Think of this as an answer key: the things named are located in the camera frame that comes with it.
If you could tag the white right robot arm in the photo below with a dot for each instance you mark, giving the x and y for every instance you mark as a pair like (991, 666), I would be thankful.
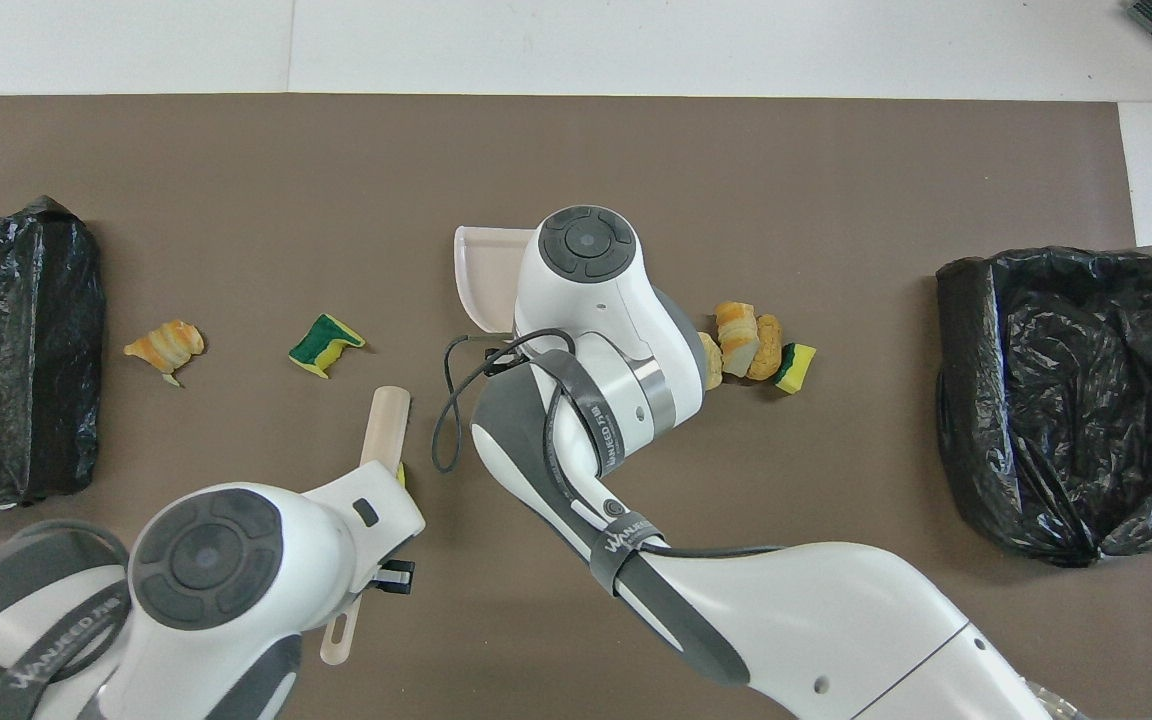
(836, 620)

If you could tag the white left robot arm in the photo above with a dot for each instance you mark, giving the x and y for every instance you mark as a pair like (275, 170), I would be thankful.
(206, 560)

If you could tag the pale yellow crisp piece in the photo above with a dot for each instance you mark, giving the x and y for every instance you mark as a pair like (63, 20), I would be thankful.
(713, 365)

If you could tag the brown round cookie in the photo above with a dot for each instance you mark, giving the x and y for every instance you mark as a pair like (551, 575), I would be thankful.
(767, 350)

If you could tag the striped bread roll chunk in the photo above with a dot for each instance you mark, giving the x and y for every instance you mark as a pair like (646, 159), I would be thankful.
(736, 335)

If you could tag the beige hand brush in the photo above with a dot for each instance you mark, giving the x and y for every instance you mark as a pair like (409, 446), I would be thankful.
(384, 425)

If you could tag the orange striped croissant piece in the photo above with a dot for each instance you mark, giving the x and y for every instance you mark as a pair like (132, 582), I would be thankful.
(171, 345)

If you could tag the wavy green yellow sponge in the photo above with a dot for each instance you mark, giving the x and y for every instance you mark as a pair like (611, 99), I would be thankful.
(321, 345)

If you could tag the brown table mat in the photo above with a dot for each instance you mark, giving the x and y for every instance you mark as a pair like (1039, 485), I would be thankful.
(576, 150)

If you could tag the beige plastic dustpan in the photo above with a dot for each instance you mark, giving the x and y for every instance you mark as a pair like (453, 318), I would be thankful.
(486, 270)

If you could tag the small green yellow sponge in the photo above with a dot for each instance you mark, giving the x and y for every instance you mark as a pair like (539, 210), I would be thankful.
(798, 368)

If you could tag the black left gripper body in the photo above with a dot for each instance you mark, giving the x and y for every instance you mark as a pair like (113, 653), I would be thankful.
(396, 578)

